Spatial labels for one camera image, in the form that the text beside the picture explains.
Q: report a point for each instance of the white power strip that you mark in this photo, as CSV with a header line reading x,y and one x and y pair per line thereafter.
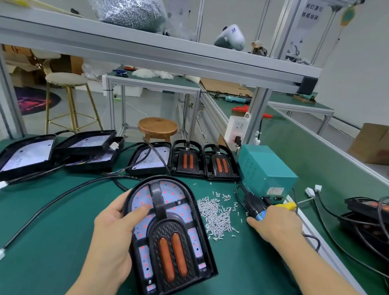
x,y
236,128

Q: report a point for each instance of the white handheld device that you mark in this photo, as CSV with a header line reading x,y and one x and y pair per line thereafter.
x,y
231,37

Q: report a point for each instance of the open brown cardboard carton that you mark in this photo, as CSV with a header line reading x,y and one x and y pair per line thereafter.
x,y
24,68

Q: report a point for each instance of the person's left hand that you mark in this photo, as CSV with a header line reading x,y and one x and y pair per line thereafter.
x,y
108,248

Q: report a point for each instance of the aluminium shelf frame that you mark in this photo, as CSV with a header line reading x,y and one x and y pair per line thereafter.
x,y
157,49

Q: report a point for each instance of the round brown wooden stool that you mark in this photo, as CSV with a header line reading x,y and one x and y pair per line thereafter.
x,y
158,125

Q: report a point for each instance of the round beige stool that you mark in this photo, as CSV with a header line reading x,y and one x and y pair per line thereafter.
x,y
65,79

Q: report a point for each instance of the teal power supply box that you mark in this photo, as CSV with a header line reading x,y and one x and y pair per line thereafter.
x,y
266,170

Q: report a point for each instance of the person's right hand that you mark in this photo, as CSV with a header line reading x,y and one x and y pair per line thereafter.
x,y
277,226

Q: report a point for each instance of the yellow plug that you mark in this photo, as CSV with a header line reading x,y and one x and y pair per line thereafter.
x,y
288,206

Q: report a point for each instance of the red tool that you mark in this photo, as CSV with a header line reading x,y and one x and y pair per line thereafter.
x,y
241,110

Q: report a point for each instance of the green workbench white legs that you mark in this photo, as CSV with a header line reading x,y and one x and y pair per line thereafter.
x,y
299,103

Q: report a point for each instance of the stack of unassembled lamp housings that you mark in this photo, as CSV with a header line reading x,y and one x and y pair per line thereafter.
x,y
31,154

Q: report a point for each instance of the teal hand tool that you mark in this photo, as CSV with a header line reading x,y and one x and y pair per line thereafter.
x,y
236,99

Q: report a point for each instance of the small green workbench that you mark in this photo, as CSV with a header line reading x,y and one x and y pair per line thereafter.
x,y
153,82

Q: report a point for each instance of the colourful round rug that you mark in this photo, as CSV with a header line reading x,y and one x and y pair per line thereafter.
x,y
23,100

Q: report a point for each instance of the blue black electric screwdriver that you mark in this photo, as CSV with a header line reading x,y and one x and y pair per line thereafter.
x,y
251,202

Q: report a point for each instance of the heap of small silver screws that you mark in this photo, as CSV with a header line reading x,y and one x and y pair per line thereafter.
x,y
216,215

